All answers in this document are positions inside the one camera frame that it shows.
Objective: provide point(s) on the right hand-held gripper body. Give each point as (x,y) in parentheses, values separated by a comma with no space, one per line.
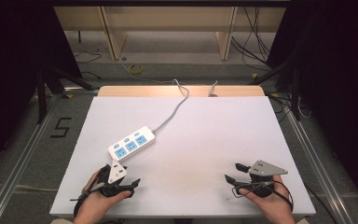
(262,174)

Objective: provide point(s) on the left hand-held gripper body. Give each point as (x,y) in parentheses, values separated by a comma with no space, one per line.
(117,173)

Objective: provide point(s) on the white power strip blue sockets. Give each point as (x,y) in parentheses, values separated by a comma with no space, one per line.
(131,144)

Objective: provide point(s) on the person's right hand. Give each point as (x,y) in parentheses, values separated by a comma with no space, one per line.
(272,205)

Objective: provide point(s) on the person's left hand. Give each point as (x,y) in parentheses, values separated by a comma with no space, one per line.
(94,206)

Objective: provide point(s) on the white foam board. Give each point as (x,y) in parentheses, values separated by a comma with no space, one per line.
(199,146)

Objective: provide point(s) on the black metal stand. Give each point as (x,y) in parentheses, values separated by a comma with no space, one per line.
(296,93)
(41,93)

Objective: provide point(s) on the wooden table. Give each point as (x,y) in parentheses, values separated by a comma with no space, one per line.
(155,91)

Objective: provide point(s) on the yellow tape roll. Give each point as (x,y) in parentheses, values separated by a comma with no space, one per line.
(135,68)

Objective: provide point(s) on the black curtain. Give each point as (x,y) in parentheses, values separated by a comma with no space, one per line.
(15,81)
(335,93)

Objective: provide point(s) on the beige wooden shelf unit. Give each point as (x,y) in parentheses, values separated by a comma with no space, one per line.
(171,23)

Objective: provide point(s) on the aluminium floor rail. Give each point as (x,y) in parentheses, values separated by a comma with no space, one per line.
(318,161)
(18,161)

